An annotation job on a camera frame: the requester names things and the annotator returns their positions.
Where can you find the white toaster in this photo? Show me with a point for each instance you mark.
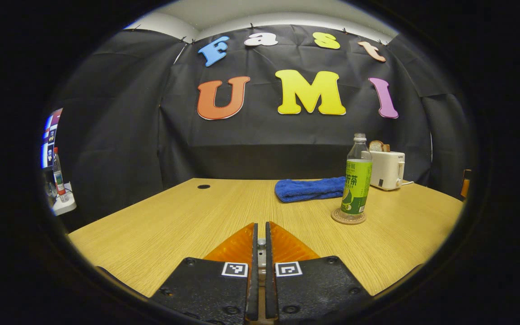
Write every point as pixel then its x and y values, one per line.
pixel 388 171

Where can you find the round cork coaster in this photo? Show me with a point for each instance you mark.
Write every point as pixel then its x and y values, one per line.
pixel 339 218

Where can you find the red-capped clear bottle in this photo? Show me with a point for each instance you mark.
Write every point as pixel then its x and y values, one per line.
pixel 59 180

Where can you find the computer monitor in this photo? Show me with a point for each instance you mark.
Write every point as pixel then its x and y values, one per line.
pixel 50 135

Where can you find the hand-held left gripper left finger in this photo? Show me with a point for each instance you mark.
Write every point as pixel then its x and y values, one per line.
pixel 253 293

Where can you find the blue towel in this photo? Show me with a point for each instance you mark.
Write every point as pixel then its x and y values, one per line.
pixel 309 189

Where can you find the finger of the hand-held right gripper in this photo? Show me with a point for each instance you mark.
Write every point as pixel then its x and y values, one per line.
pixel 466 185

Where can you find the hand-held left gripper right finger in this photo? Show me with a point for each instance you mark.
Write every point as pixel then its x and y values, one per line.
pixel 271 293

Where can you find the green-label water bottle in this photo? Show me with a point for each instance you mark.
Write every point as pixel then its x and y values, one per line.
pixel 357 185

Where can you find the white side table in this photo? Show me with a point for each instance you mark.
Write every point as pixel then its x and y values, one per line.
pixel 66 206

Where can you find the white teacup lid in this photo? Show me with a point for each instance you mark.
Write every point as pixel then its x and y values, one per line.
pixel 262 253

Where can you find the black backdrop cloth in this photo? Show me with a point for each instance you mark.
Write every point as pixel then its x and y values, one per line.
pixel 264 144

